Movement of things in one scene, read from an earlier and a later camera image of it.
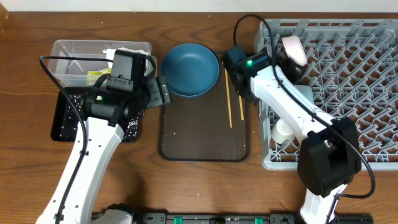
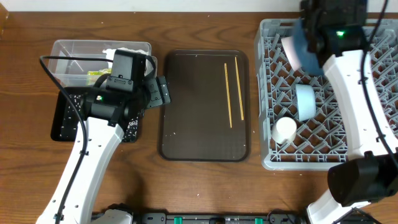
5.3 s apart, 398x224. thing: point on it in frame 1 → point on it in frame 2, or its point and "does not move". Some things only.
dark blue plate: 189,70 → 309,63
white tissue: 110,53 does not move
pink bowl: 295,50 does not move
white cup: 282,132 does not move
